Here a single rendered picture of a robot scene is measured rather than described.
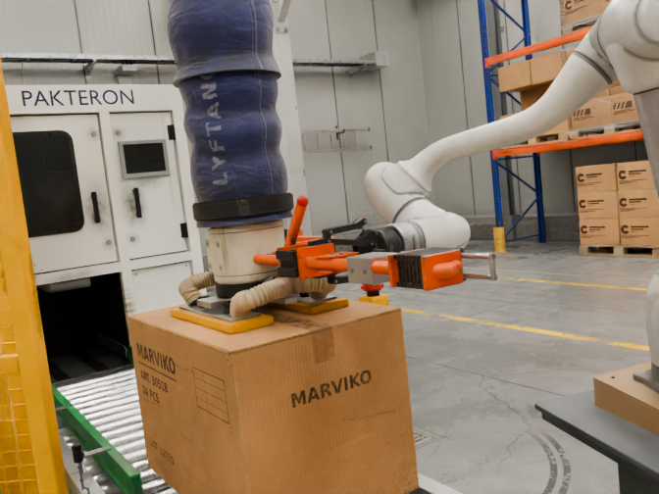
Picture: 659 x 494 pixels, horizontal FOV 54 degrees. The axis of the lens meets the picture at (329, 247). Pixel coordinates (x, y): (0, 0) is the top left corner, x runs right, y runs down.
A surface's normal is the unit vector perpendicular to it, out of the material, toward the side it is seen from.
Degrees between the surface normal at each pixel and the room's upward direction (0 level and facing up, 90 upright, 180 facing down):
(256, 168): 76
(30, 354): 90
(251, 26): 95
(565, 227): 90
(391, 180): 63
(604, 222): 85
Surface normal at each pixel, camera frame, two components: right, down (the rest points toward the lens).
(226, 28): 0.26, 0.20
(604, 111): -0.83, 0.14
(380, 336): 0.57, 0.02
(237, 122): 0.17, -0.27
